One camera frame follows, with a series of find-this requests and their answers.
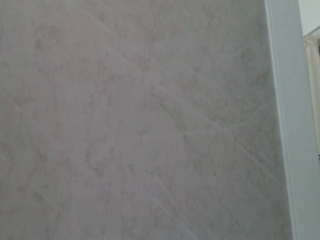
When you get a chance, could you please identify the white board panel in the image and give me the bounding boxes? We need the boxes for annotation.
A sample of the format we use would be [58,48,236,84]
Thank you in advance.
[264,0,320,240]

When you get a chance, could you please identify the beige curtain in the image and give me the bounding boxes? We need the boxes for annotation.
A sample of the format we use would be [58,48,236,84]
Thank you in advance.
[302,24,320,157]

